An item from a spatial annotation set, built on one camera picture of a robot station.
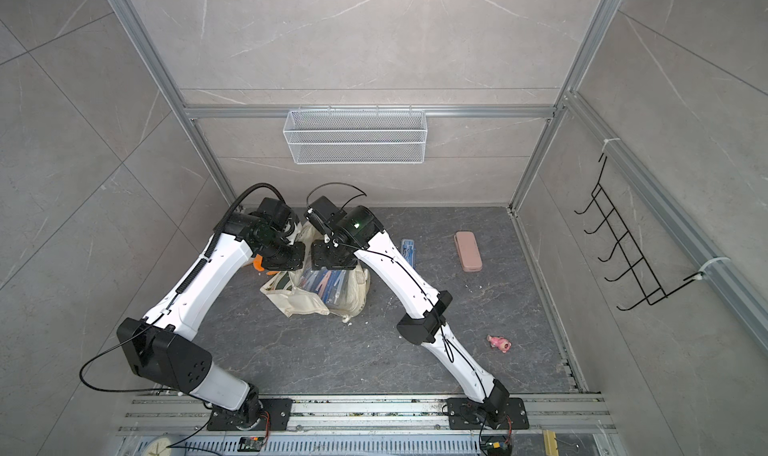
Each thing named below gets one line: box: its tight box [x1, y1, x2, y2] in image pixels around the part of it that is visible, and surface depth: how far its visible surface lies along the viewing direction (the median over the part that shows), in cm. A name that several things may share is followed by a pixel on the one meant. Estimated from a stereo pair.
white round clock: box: [142, 437, 172, 456], surface depth 67 cm
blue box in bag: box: [299, 269, 350, 306], surface depth 92 cm
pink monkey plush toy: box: [486, 334, 512, 353], surface depth 85 cm
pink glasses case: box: [454, 231, 483, 273], surface depth 106 cm
